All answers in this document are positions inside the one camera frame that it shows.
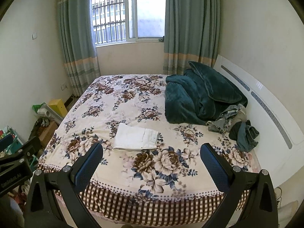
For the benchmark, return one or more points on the white bed headboard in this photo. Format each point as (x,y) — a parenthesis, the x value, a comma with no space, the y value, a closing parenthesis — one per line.
(280,143)

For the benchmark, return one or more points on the green plastic bag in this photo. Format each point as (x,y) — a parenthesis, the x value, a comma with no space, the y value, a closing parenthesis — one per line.
(35,107)

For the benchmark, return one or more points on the floral bed blanket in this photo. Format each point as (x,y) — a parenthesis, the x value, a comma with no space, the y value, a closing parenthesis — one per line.
(162,187)

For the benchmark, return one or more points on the window with metal bars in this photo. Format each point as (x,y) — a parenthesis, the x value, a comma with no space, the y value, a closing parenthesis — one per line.
(117,21)

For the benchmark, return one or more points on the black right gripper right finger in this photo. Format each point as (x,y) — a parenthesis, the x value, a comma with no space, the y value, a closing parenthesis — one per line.
(260,209)

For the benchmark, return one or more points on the yellow box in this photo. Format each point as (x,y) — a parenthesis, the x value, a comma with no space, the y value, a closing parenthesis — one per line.
(58,106)

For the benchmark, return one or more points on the grey crumpled jeans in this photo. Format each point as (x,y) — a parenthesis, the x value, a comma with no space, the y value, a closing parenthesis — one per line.
(228,118)

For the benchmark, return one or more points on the white wall switch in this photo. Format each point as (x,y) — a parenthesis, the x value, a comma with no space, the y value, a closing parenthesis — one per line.
(34,35)

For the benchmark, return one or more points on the dark teal crumpled garment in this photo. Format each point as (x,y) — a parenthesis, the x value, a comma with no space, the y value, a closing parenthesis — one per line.
(244,134)

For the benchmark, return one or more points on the white rolled pipe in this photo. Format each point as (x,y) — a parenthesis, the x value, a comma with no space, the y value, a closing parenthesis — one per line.
(46,111)

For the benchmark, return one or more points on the dark green plush blanket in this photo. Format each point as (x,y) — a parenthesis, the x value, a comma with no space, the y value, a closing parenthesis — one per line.
(200,95)

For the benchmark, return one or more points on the teal curtain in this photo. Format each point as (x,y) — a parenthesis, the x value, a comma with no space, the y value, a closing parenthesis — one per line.
(76,38)
(191,33)

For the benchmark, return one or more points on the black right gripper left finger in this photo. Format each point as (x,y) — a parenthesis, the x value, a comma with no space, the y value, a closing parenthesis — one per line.
(42,208)

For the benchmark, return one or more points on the left teal curtain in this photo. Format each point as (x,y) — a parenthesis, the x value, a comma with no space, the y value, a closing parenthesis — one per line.
(76,38)

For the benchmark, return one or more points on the brown cardboard box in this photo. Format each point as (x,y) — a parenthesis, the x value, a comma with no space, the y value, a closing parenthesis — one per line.
(43,133)

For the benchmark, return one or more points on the right teal curtain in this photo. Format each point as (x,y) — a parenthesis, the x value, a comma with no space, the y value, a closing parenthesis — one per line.
(191,33)

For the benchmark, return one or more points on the colourful clutter pile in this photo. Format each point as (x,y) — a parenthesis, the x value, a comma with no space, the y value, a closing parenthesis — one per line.
(11,146)

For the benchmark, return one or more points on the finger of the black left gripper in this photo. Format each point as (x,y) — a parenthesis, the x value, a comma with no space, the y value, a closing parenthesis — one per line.
(6,142)

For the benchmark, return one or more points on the wall socket outlet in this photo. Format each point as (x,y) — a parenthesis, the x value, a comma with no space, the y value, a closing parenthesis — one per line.
(63,86)

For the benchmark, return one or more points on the white pants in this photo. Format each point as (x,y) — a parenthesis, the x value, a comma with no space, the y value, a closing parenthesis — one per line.
(135,138)

